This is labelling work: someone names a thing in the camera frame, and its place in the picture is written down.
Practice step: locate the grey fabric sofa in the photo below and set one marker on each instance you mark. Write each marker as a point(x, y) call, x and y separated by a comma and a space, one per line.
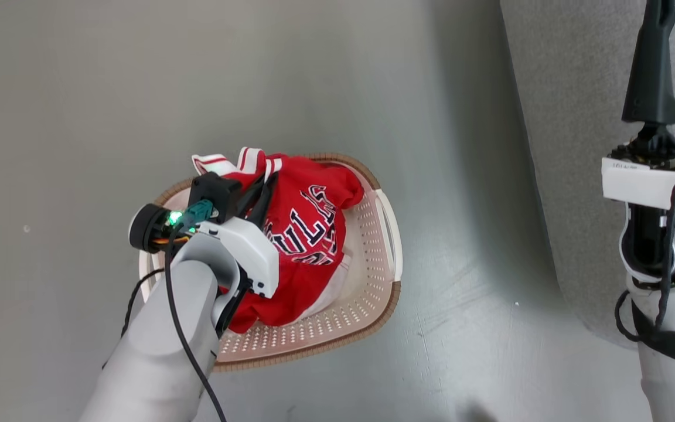
point(578, 117)

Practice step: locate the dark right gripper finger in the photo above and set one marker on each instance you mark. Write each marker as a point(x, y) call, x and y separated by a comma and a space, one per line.
point(654, 70)

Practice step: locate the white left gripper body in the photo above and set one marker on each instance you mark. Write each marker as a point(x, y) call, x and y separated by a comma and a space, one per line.
point(255, 258)

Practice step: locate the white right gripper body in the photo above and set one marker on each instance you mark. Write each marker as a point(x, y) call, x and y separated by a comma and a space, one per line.
point(636, 181)

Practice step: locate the red basketball jersey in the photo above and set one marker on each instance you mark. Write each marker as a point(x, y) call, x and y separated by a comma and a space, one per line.
point(302, 193)

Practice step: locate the cream perforated laundry basket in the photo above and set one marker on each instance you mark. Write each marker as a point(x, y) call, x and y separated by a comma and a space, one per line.
point(337, 334)

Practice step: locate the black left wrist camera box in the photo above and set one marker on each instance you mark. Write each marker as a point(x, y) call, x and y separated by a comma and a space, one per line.
point(214, 190)

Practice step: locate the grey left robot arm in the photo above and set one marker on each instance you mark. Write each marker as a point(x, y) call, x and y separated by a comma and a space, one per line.
point(156, 351)

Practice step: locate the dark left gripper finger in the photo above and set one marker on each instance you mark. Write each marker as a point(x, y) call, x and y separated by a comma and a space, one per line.
point(264, 205)
point(252, 193)

